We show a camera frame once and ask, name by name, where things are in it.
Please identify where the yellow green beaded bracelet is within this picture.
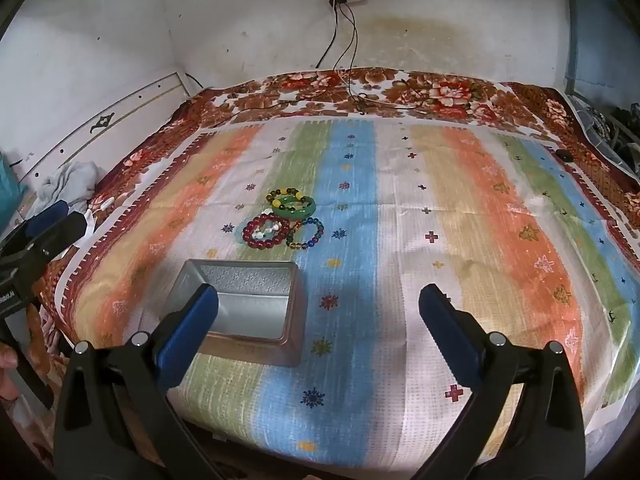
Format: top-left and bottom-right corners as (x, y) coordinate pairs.
(265, 187), (303, 208)

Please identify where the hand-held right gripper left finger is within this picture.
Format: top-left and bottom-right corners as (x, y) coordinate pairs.
(52, 282), (236, 480)

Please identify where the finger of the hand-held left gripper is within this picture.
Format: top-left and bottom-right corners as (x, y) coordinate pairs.
(24, 200), (69, 239)
(0, 212), (89, 281)

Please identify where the grey crumpled cloth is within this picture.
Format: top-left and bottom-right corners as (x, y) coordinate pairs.
(37, 160), (101, 216)

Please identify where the black cable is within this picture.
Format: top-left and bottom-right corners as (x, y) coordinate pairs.
(345, 7), (436, 111)
(316, 7), (341, 68)

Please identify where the red floral blanket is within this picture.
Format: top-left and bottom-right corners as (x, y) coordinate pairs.
(10, 69), (640, 461)

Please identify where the green jade bangle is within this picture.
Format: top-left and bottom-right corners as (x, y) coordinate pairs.
(270, 195), (317, 219)

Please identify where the red beaded bracelet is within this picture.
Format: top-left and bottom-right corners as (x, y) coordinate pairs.
(242, 214), (292, 250)

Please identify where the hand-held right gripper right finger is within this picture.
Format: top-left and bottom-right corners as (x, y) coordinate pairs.
(417, 284), (586, 480)

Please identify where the person's left hand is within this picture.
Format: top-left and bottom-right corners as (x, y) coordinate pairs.
(0, 342), (23, 402)

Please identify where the white wire fan guard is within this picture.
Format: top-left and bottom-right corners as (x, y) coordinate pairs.
(570, 95), (640, 181)

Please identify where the white headboard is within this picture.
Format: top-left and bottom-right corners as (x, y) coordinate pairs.
(0, 71), (193, 211)

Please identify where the teal bag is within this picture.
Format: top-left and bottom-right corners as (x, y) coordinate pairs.
(0, 152), (27, 211)

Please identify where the striped patterned cloth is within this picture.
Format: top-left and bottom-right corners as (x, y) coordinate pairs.
(52, 117), (640, 466)

